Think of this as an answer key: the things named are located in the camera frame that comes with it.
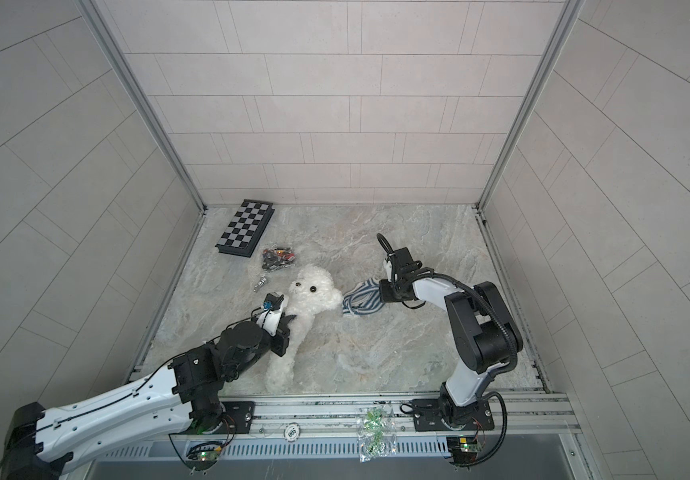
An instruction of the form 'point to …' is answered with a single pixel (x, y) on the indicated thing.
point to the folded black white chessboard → (246, 228)
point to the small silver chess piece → (260, 283)
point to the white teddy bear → (312, 293)
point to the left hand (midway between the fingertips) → (303, 315)
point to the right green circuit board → (464, 448)
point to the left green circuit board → (204, 456)
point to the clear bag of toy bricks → (277, 257)
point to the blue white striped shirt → (363, 301)
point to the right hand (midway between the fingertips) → (382, 292)
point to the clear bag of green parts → (376, 432)
